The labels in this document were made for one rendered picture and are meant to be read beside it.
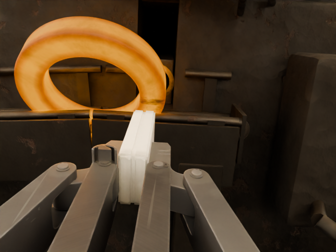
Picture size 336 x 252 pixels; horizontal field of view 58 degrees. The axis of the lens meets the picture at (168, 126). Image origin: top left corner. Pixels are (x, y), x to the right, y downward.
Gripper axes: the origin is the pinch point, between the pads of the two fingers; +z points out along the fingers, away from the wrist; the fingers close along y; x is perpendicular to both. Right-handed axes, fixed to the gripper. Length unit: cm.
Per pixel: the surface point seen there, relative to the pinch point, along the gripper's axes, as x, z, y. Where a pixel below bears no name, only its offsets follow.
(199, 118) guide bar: -4.8, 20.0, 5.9
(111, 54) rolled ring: 3.3, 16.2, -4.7
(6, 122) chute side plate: -6.5, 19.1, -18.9
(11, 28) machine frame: 4.0, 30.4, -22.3
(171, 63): -0.3, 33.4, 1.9
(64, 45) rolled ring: 4.0, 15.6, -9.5
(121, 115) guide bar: -5.0, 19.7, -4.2
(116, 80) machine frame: -2.9, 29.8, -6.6
